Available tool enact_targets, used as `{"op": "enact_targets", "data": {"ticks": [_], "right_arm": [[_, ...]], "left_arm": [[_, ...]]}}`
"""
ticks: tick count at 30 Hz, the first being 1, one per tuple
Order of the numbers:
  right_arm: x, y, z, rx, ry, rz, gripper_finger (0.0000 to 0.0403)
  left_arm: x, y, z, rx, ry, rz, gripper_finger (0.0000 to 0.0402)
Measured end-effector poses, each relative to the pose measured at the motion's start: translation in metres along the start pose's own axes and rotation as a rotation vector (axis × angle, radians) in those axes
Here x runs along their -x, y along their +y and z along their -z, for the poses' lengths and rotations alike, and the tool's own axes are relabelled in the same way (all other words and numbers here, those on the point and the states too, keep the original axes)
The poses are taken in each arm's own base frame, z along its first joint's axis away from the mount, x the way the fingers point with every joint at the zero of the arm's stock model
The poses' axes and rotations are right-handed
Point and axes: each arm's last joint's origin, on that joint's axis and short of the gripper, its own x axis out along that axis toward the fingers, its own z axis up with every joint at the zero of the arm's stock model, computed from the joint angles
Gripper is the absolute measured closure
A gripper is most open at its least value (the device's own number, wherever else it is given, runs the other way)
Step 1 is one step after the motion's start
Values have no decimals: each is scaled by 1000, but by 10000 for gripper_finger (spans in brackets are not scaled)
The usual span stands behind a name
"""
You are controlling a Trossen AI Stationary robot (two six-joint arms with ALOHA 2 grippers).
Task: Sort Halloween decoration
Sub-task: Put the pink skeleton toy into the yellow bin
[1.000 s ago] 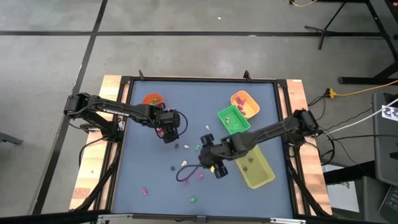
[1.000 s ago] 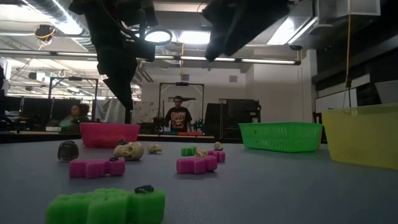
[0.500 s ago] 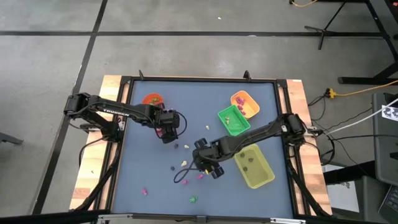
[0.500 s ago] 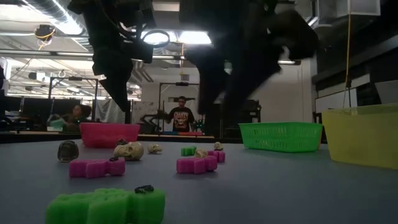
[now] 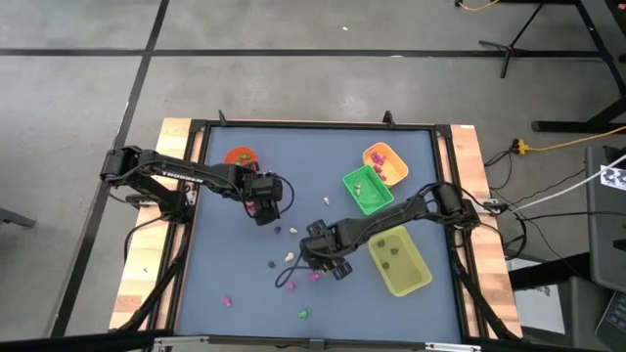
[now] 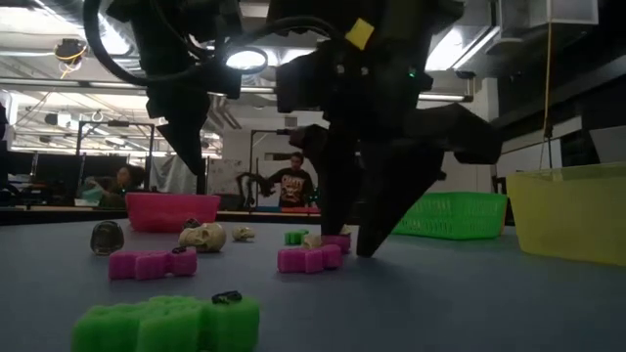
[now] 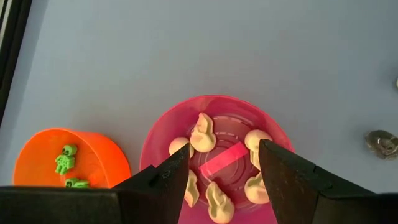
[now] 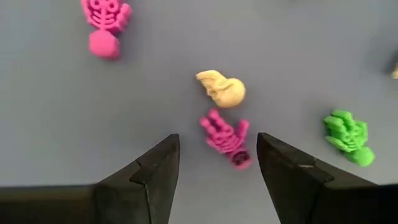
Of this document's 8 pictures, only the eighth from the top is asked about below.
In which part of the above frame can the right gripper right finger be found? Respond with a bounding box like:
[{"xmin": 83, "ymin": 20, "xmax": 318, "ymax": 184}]
[{"xmin": 256, "ymin": 132, "xmax": 379, "ymax": 224}]

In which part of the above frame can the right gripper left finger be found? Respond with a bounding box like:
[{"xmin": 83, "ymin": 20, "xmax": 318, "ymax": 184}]
[{"xmin": 95, "ymin": 133, "xmax": 181, "ymax": 224}]

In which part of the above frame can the pink foam skeleton figure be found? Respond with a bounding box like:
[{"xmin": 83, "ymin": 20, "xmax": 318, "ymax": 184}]
[
  {"xmin": 198, "ymin": 108, "xmax": 254, "ymax": 171},
  {"xmin": 80, "ymin": 0, "xmax": 133, "ymax": 61}
]

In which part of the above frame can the green foam skeleton figure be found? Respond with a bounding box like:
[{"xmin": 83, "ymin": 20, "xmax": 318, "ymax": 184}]
[{"xmin": 322, "ymin": 109, "xmax": 376, "ymax": 168}]

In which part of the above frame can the blue-grey table mat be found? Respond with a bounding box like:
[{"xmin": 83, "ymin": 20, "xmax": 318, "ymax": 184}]
[{"xmin": 0, "ymin": 0, "xmax": 398, "ymax": 224}]

